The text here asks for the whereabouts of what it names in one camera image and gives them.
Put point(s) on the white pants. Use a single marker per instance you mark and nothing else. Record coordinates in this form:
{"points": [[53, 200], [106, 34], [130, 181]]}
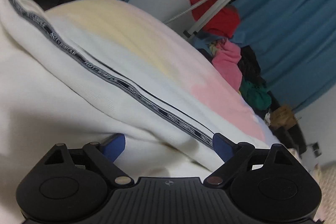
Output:
{"points": [[65, 95]]}

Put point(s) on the black sofa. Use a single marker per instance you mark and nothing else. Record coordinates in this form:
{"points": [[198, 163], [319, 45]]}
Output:
{"points": [[291, 134]]}

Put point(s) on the green garment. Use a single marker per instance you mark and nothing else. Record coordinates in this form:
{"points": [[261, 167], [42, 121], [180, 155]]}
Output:
{"points": [[256, 96]]}

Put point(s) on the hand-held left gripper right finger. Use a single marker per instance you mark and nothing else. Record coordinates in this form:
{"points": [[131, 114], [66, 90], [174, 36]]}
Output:
{"points": [[223, 147]]}

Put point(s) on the pink garment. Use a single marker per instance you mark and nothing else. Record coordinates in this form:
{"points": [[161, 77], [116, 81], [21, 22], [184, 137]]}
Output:
{"points": [[228, 64]]}

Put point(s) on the red garment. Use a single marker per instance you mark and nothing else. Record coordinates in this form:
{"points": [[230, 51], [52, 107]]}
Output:
{"points": [[220, 22]]}

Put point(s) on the brown paper bag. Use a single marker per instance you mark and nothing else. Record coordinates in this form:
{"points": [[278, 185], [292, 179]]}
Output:
{"points": [[284, 117]]}

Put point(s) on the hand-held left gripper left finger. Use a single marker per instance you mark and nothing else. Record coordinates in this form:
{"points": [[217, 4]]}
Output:
{"points": [[115, 145]]}

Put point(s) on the dark wall outlet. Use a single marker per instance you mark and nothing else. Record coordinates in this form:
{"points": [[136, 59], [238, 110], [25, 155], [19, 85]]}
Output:
{"points": [[316, 149]]}

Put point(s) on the pastel tie-dye bed cover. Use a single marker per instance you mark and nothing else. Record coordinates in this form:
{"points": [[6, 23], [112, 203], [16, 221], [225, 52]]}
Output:
{"points": [[157, 56]]}

